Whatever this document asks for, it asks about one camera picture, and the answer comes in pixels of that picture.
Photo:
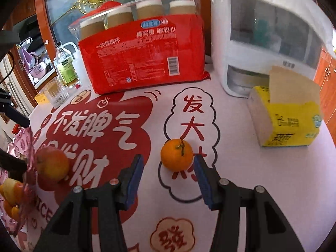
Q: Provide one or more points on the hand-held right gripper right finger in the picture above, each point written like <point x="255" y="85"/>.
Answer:
<point x="206" y="183"/>

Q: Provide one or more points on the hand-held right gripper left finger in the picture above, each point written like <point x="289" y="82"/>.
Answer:
<point x="135" y="178"/>

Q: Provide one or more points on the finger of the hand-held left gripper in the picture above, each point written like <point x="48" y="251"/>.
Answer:
<point x="13" y="162"/>
<point x="18" y="119"/>

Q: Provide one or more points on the pink transparent plastic plate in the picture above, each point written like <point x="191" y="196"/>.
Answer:
<point x="22" y="141"/>

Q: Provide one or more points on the small orange tangerine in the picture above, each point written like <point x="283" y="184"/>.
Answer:
<point x="7" y="208"/>
<point x="173" y="157"/>
<point x="1" y="190"/>
<point x="19" y="192"/>
<point x="16" y="213"/>

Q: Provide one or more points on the yellow pear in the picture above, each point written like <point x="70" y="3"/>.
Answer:
<point x="9" y="190"/>

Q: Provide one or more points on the yellow tin box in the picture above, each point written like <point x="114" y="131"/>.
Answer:
<point x="40" y="99"/>

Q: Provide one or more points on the printed red white table cover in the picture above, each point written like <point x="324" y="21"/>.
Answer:
<point x="236" y="176"/>

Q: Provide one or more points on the pink kitchen appliance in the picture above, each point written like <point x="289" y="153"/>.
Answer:
<point x="34" y="61"/>

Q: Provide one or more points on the red yellow apple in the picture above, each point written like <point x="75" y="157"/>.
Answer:
<point x="52" y="162"/>

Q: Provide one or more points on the clear glass cup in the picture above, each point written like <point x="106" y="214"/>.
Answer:
<point x="55" y="92"/>

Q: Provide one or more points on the glass bottle green label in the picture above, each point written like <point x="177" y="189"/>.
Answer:
<point x="67" y="71"/>

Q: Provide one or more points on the white plastic bottle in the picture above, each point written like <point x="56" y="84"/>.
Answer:
<point x="78" y="63"/>

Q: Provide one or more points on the yellow tissue pack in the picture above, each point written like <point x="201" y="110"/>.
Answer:
<point x="288" y="126"/>

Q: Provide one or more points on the red paper cup package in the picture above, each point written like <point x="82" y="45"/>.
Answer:
<point x="141" y="63"/>

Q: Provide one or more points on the white countertop appliance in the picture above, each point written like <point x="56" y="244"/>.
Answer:
<point x="220" y="44"/>

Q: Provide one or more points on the wooden cabinet with doors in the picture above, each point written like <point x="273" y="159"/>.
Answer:
<point x="328" y="84"/>

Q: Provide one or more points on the wooden door frame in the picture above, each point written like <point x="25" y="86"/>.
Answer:
<point x="42" y="18"/>

